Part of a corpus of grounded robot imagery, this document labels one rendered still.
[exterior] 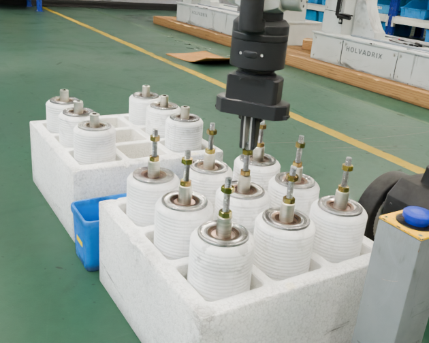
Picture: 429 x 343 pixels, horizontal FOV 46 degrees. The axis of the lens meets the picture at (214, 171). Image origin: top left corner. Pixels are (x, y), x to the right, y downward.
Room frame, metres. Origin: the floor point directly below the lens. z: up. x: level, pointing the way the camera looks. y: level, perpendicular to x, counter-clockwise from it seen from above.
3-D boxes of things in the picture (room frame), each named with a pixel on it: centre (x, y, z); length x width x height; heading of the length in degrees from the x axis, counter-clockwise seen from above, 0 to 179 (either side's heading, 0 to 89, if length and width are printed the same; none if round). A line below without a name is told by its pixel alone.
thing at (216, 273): (0.65, -0.02, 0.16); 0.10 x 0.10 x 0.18
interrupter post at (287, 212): (0.72, -0.12, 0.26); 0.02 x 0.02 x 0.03
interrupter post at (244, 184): (0.82, -0.05, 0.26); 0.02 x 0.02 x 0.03
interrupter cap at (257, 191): (0.82, -0.05, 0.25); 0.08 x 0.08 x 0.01
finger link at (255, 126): (0.81, -0.06, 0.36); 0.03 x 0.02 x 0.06; 160
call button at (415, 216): (0.62, -0.28, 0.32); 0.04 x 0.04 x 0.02
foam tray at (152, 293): (0.82, -0.05, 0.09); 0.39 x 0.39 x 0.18; 34
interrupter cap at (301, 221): (0.72, -0.12, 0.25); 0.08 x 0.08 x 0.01
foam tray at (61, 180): (1.27, 0.25, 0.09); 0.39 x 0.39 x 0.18; 33
